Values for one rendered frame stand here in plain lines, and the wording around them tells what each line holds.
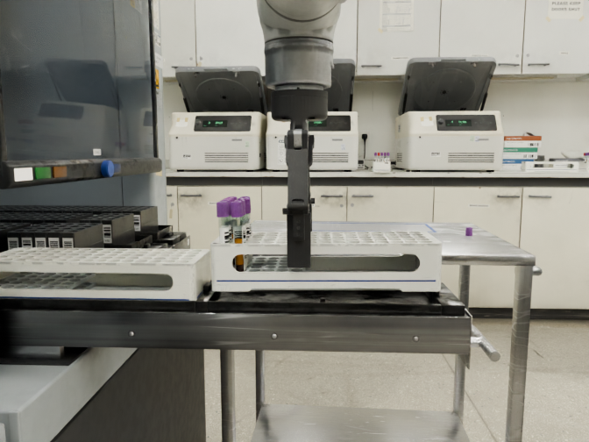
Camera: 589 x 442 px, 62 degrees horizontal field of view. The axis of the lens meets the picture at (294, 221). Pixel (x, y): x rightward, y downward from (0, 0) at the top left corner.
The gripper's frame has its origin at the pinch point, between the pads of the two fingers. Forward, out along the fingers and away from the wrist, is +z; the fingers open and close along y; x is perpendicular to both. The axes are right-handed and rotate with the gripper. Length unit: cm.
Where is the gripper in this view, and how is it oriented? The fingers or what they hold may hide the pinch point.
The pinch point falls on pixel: (301, 242)
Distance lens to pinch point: 68.0
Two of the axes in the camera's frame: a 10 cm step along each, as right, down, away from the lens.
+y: 0.5, -1.4, 9.9
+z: 0.1, 9.9, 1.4
